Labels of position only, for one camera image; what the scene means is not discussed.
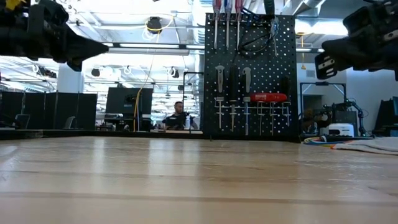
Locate long ceiling light tube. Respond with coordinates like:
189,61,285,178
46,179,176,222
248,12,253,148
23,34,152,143
105,46,190,57

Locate grey chair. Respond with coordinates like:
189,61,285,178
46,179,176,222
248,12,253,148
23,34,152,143
63,116,77,130

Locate black aluminium frame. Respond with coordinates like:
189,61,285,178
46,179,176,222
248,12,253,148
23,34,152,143
0,128,398,141

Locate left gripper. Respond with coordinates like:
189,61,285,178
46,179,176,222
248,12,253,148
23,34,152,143
0,0,109,72

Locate wire pegboard hook rack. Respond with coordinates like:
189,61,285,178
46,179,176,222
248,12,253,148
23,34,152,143
214,98,293,118

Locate coloured cable bundle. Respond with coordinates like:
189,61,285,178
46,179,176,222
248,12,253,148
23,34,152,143
303,136,346,146

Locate black monitor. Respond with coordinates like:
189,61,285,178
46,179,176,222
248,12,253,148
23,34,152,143
105,87,154,131

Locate thick red clear screwdriver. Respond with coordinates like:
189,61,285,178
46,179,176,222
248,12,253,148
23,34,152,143
212,0,222,50

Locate person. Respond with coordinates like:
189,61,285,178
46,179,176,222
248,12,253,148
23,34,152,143
162,101,200,131

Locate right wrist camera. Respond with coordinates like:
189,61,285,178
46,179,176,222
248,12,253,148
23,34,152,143
343,6,374,37

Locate long pegboard hook rail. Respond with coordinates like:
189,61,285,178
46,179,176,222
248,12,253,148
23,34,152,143
208,14,280,26

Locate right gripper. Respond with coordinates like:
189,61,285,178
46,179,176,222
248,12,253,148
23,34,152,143
314,0,398,80

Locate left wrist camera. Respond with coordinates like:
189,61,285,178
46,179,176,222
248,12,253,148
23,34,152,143
37,0,69,26

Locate yellow hanging cable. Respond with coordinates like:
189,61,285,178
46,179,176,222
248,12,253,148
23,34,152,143
133,17,175,131

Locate blue T-handle hex key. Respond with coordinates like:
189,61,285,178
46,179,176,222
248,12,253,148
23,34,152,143
242,7,261,29

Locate white box device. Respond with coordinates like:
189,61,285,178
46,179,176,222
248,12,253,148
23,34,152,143
328,123,355,138

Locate round black ceiling device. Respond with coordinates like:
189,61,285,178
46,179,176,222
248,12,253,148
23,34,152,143
146,17,163,35

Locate black metal pegboard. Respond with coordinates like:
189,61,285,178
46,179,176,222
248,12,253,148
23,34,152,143
203,12,299,139

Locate black blue metal stand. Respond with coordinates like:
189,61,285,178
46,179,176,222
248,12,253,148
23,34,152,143
300,81,348,125

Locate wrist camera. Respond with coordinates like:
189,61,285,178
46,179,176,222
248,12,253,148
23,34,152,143
37,0,69,26
343,6,374,37

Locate slim red screwdriver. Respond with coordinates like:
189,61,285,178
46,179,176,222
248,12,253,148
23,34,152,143
234,0,244,50

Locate black partition panels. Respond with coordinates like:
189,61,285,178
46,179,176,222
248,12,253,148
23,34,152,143
0,91,98,130

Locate yellow cable tag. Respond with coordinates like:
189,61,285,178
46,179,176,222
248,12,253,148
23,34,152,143
4,0,27,10

